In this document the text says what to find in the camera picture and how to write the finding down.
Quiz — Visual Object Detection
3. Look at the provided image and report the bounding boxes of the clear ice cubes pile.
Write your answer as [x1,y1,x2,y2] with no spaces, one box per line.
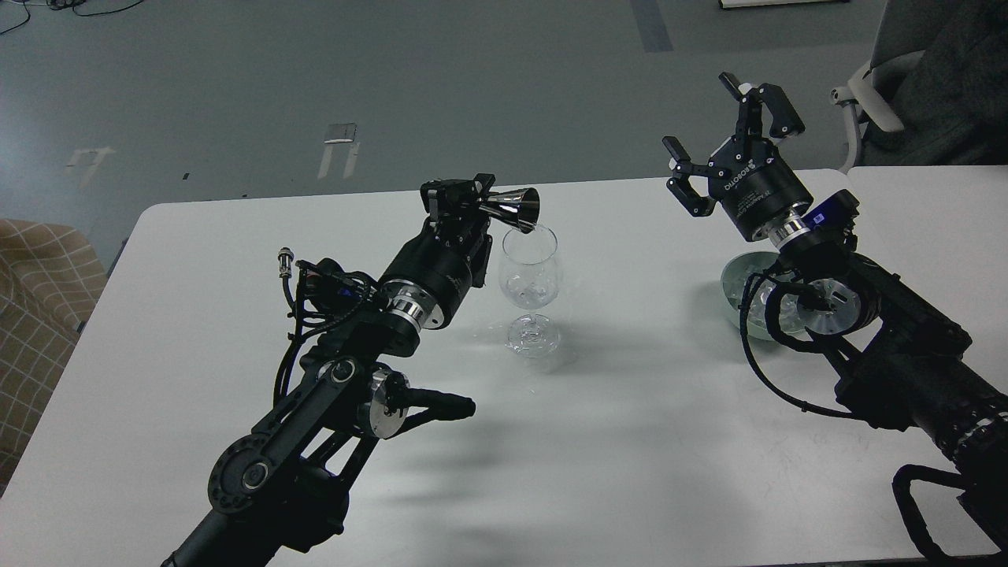
[726,273,804,335]

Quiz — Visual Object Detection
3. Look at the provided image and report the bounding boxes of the steel cocktail jigger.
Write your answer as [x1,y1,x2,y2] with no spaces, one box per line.
[478,187,540,234]

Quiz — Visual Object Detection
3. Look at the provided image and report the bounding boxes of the black floor cables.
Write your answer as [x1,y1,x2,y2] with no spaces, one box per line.
[0,0,146,35]

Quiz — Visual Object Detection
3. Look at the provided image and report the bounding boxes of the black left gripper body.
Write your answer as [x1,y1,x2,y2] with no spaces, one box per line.
[379,213,493,329]

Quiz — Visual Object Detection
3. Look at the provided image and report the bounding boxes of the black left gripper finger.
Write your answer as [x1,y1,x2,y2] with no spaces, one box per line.
[419,175,496,237]

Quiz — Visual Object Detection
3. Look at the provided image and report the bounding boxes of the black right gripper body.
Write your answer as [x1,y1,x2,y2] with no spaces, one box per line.
[708,136,813,242]

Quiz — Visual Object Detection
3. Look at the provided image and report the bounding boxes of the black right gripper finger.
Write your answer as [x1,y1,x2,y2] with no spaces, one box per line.
[717,72,806,154]
[662,135,728,217]

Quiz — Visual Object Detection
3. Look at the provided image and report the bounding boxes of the beige checkered sofa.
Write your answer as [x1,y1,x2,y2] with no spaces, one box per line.
[1,218,108,489]

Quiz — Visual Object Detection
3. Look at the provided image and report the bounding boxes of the person in grey hoodie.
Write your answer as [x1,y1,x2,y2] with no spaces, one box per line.
[861,1,1007,166]

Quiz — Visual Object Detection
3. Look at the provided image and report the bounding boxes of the green bowl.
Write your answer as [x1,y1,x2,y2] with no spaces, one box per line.
[721,250,804,341]

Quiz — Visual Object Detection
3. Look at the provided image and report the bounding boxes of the grey floor plate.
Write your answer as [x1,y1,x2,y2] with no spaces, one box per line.
[323,122,358,145]

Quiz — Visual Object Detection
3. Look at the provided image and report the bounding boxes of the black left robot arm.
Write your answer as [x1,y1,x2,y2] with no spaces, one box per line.
[165,173,539,566]

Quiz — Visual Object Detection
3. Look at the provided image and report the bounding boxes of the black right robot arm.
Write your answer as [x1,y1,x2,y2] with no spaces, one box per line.
[662,72,1007,566]

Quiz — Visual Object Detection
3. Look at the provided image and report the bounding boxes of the white office chair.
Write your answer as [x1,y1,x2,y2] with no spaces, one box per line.
[829,56,911,173]

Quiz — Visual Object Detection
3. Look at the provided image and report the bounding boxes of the clear wine glass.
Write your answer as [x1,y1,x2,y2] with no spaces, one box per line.
[498,224,562,358]

